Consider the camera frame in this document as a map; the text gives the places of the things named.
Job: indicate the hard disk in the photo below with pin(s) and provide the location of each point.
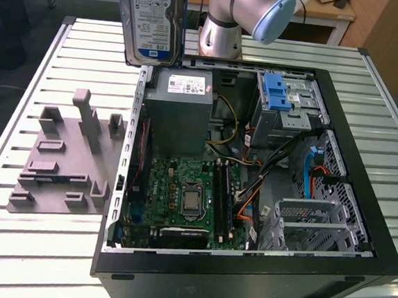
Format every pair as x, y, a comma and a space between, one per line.
154, 26

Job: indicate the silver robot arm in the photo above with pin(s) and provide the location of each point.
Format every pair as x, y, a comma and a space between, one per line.
224, 18

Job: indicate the metal disk bay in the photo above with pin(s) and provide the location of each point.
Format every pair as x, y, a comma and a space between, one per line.
314, 225

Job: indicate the black chair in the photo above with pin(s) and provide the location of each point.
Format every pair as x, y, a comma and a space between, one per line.
7, 27

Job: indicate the grey power supply unit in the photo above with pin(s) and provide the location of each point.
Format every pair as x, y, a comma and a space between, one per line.
176, 126

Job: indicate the grey parts rack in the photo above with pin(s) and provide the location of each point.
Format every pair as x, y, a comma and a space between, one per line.
72, 159

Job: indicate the blue plastic drive latch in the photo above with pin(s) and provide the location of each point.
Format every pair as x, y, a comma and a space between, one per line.
277, 93

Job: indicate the green motherboard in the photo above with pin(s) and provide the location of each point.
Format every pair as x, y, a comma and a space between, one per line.
169, 174

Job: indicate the CPU socket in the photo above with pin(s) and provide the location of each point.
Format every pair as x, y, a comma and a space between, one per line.
193, 187

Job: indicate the metal optical drive cage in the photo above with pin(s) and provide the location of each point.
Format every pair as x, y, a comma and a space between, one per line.
293, 120

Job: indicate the silver CPU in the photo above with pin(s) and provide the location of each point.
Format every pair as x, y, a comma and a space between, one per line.
192, 200

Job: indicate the black graphics card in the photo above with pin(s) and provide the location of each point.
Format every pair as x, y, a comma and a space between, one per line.
181, 236

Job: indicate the wooden cabinet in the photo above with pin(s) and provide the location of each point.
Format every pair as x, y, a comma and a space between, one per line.
396, 41

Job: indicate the black PC case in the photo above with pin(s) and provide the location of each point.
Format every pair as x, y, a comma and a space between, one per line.
208, 279

